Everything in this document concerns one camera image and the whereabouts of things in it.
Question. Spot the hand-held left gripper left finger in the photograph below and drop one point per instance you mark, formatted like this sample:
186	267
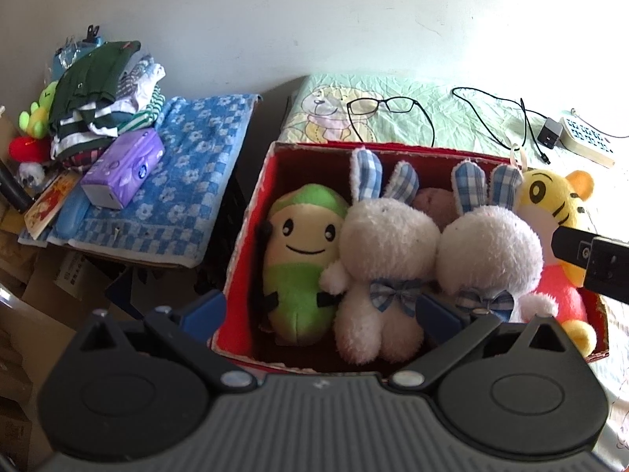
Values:
206	312

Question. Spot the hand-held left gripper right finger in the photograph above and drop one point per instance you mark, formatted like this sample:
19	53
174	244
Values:
440	319

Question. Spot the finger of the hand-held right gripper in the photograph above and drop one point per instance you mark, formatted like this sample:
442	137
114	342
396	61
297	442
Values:
570	248

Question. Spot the yellow tiger plush toy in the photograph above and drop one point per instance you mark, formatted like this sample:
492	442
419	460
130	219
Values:
545	196

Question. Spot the white plush rabbit plaid ears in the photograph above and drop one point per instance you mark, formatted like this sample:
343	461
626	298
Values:
388	250
486	250

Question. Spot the red cardboard box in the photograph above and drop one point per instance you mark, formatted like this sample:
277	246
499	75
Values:
250	236

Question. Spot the pink plush toy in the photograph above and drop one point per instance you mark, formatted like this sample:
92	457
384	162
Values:
435	206

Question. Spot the green smiling plush toy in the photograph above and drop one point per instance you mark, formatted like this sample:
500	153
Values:
299	255

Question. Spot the white power strip blue sockets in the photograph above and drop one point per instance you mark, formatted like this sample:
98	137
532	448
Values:
587	140

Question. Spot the black power adapter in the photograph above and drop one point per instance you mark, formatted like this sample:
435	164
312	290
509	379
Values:
550	133

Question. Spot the blue floral towel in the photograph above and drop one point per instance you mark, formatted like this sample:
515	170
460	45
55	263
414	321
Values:
191	172

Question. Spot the brown cardboard boxes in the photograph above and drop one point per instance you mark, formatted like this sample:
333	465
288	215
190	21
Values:
44	305

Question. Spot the blue plastic case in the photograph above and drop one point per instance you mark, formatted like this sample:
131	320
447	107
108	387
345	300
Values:
71	214

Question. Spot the purple tissue pack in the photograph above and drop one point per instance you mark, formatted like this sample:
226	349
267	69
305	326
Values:
123	167

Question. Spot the red cartoon book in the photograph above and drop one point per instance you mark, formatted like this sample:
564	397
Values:
49	201

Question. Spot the small panda toy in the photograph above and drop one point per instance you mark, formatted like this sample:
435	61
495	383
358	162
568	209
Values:
32	174

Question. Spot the red plush toy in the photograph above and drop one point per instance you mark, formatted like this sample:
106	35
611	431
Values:
27	148

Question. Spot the pile of folded clothes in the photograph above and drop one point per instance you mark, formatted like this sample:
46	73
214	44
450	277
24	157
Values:
93	83

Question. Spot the green frog plush toy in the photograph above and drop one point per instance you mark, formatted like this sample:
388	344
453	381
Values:
37	118

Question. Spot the black frame glasses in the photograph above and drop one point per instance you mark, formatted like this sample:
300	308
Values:
363	108

